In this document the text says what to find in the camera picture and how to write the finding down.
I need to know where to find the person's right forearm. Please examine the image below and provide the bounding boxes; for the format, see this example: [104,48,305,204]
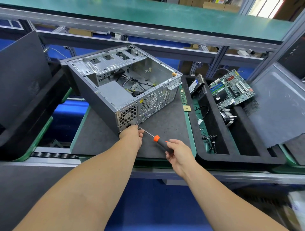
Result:
[176,164,290,231]

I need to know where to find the green computer motherboard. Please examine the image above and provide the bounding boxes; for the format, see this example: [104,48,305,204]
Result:
[209,69,256,111]

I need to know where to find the thin black cable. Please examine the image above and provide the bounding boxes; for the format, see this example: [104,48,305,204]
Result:
[195,105,210,125]

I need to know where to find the grey power supply unit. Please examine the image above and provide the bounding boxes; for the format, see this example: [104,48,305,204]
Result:
[96,81,140,133]

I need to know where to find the brown cardboard boxes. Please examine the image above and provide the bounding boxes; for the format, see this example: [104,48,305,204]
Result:
[179,0,241,13]

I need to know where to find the aluminium workstation frame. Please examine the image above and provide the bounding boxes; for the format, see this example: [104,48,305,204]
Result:
[0,7,305,185]

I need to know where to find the person's left forearm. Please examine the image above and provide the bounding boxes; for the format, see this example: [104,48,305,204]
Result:
[13,139,141,231]

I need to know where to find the black hard drive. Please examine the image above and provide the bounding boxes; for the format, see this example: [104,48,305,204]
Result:
[189,74,206,96]

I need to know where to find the orange black screwdriver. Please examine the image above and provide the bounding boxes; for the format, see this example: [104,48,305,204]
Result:
[138,126,172,149]

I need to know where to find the black foam mat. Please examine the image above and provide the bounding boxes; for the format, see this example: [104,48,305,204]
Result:
[70,82,197,159]

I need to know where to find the black conveyor rollers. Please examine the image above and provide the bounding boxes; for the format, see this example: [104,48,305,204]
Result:
[30,152,80,159]

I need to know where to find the grey case side panel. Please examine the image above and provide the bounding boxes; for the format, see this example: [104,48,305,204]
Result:
[243,63,305,148]

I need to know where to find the black cable bundle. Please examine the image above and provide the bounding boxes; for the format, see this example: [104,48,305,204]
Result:
[116,69,156,96]

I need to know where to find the black case side panel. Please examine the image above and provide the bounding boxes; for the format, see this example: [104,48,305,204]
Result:
[0,30,53,129]

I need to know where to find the silver finned heatsink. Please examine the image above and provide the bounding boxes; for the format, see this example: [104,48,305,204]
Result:
[219,109,237,127]

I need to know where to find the open grey computer case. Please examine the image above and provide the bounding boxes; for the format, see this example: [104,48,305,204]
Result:
[65,44,183,136]

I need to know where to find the person's right hand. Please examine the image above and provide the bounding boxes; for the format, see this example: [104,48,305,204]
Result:
[165,139,197,178]

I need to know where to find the green topped overhead shelf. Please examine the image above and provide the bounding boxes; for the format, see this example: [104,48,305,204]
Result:
[0,0,294,46]

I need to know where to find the black foam compartment tray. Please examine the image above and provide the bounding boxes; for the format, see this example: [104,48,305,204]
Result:
[184,75,287,171]

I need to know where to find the person's left hand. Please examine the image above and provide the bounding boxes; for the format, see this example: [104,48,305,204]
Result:
[119,125,145,150]

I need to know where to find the small black wire bundle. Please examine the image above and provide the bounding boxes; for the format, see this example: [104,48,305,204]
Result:
[201,134,218,154]

